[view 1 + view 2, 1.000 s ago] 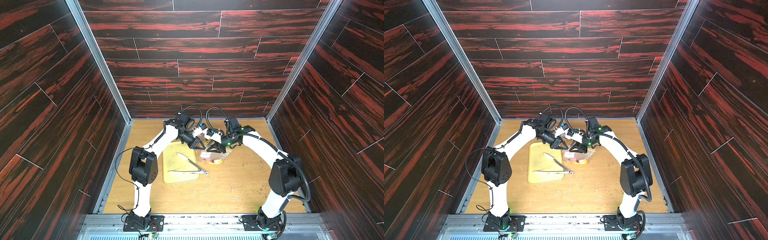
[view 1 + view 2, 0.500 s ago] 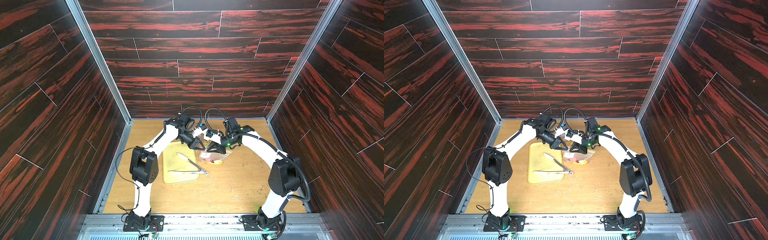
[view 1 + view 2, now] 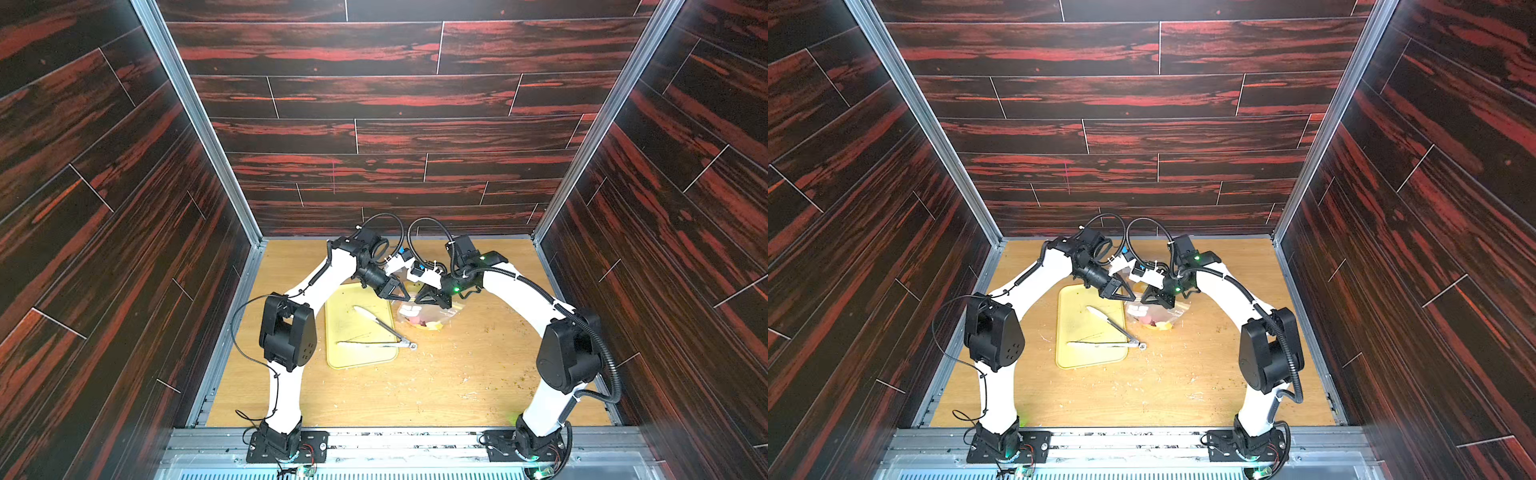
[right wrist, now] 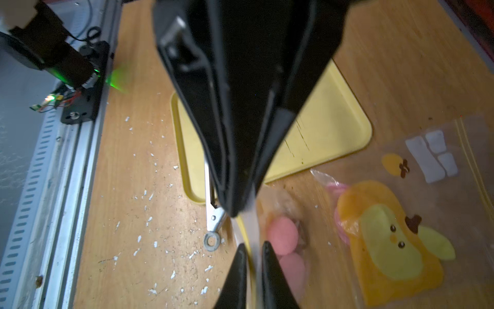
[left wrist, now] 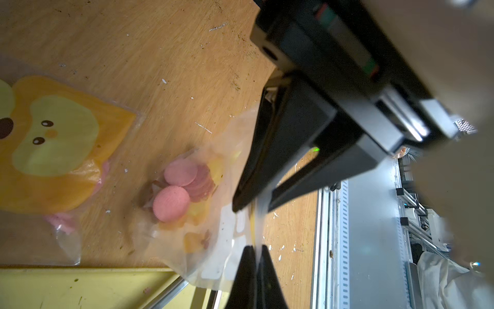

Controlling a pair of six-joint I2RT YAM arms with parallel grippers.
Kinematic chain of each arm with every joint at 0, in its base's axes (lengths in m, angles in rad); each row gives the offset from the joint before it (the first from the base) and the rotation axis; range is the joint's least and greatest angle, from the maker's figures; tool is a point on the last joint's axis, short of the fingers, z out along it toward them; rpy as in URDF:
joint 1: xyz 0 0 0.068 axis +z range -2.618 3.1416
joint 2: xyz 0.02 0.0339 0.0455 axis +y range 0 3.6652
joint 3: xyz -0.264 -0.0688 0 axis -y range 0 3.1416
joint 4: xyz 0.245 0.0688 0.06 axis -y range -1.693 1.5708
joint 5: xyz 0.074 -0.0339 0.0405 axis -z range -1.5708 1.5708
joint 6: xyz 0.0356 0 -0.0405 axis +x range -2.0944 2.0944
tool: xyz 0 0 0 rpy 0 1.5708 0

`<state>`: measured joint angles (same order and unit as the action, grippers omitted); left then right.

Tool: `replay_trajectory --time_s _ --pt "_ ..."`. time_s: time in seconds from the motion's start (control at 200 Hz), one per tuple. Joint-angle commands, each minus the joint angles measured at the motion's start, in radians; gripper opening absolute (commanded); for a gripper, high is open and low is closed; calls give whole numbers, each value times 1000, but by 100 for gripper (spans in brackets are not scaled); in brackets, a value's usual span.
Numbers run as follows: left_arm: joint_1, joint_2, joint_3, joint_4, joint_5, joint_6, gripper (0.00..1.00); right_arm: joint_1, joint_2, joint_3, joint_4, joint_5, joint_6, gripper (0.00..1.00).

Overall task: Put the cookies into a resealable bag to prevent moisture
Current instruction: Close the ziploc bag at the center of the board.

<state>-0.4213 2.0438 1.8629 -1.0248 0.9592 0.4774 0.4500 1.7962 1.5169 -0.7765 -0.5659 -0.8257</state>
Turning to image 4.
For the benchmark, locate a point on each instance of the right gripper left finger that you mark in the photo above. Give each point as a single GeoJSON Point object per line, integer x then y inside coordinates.
{"type": "Point", "coordinates": [233, 293]}

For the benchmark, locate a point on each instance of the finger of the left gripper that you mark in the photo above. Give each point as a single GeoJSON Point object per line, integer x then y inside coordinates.
{"type": "Point", "coordinates": [184, 42]}
{"type": "Point", "coordinates": [269, 57]}

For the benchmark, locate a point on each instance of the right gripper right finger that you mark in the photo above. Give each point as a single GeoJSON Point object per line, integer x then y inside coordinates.
{"type": "Point", "coordinates": [275, 288]}

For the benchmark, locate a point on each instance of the pink round cookie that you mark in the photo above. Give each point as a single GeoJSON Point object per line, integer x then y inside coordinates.
{"type": "Point", "coordinates": [283, 235]}

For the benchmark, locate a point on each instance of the metal tongs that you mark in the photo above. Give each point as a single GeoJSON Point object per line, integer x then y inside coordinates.
{"type": "Point", "coordinates": [215, 213]}

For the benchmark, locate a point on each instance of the clear resealable bag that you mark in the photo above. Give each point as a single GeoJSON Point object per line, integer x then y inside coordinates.
{"type": "Point", "coordinates": [250, 227]}

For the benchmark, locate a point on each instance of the yellow plastic tray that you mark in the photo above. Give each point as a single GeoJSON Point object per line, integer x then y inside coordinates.
{"type": "Point", "coordinates": [332, 124]}

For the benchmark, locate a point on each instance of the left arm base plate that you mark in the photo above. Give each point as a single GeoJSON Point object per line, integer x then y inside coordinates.
{"type": "Point", "coordinates": [85, 106]}

